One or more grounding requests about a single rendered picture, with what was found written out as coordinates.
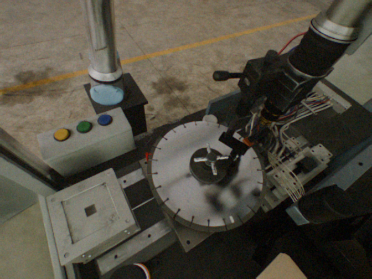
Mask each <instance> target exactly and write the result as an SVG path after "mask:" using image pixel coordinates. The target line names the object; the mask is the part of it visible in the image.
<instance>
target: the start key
mask: <svg viewBox="0 0 372 279"><path fill-rule="evenodd" d="M77 128H78V130H79V131H80V132H86V131H88V130H89V129H90V128H91V125H90V123H89V122H87V121H83V122H80V123H79V124H78V126H77Z"/></svg>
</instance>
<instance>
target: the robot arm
mask: <svg viewBox="0 0 372 279"><path fill-rule="evenodd" d="M80 5H81V11H82V17H83V20H84V26H85V32H86V38H87V44H88V47H89V59H90V60H91V64H90V65H89V67H88V73H89V78H90V84H91V89H90V94H91V97H92V99H93V100H94V101H96V102H98V103H99V104H102V105H115V104H118V103H121V102H124V101H125V100H127V99H128V98H129V96H130V94H131V91H130V87H129V85H128V83H127V82H126V80H125V79H124V77H123V71H122V66H121V62H120V56H119V54H118V51H117V45H116V25H115V5H114V0H80Z"/></svg>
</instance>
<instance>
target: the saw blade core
mask: <svg viewBox="0 0 372 279"><path fill-rule="evenodd" d="M195 123H196V125H195ZM184 126H185V128H184ZM218 127H219V128H218ZM227 129H228V127H225V126H223V125H220V126H219V124H217V123H213V122H208V125H207V122H205V121H197V122H190V123H185V124H184V125H180V126H178V127H176V128H174V129H173V130H171V131H169V132H168V133H167V134H166V135H165V136H164V138H165V139H164V138H162V139H161V141H160V142H159V144H158V145H157V148H156V149H155V152H154V155H153V158H152V160H157V161H152V174H153V173H157V174H153V175H152V178H153V182H154V186H155V188H157V187H159V186H161V187H160V188H157V189H156V190H157V192H158V194H159V196H160V197H161V199H162V200H163V202H164V201H165V200H167V198H169V200H167V201H166V202H165V204H166V205H167V206H168V207H169V208H170V209H171V210H172V211H173V212H175V213H177V211H178V209H180V211H179V212H178V214H177V215H179V216H180V217H182V218H183V219H185V220H187V221H190V222H192V216H194V219H193V222H192V223H195V224H199V225H205V226H208V219H209V220H210V221H209V226H222V225H225V224H226V225H227V224H231V223H232V221H231V219H230V216H232V218H233V220H234V222H236V221H238V220H240V219H241V218H243V217H244V216H245V215H247V214H248V213H249V212H250V211H251V209H253V207H254V206H255V204H256V203H257V201H258V199H259V197H260V194H261V190H262V184H261V183H262V181H263V178H262V171H261V170H262V169H261V165H260V162H259V159H258V158H257V155H256V153H255V151H254V150H253V149H252V147H249V149H248V150H247V152H246V153H245V155H244V156H243V155H241V157H237V158H235V159H232V157H231V155H230V152H231V151H232V150H233V149H231V148H230V147H228V146H227V145H225V144H223V143H221V142H220V141H218V139H219V137H220V136H221V134H222V133H223V132H226V131H227ZM174 132H175V133H174ZM166 139H167V140H166ZM207 143H209V144H210V148H213V149H215V150H217V151H219V152H220V153H221V154H222V155H223V156H224V155H228V158H227V159H226V162H227V166H228V168H227V171H226V174H225V176H224V177H223V178H222V179H221V180H220V181H218V182H216V183H204V182H201V181H199V180H198V179H196V177H195V176H193V174H192V172H191V170H190V166H189V162H190V158H191V156H192V154H193V153H194V152H195V151H196V150H198V149H200V148H206V144H207ZM159 148H160V149H159ZM253 158H255V159H253ZM257 169H258V170H259V171H257ZM257 182H259V183H257ZM254 194H256V196H255V195H254ZM257 196H258V197H257ZM247 205H249V207H248V206H247ZM236 213H238V216H239V217H240V219H239V217H238V216H237V215H236ZM223 219H225V223H224V221H223Z"/></svg>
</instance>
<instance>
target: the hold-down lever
mask: <svg viewBox="0 0 372 279"><path fill-rule="evenodd" d="M241 75H242V73H230V72H228V71H226V70H217V71H214V73H213V79H214V81H227V80H229V79H240V77H241Z"/></svg>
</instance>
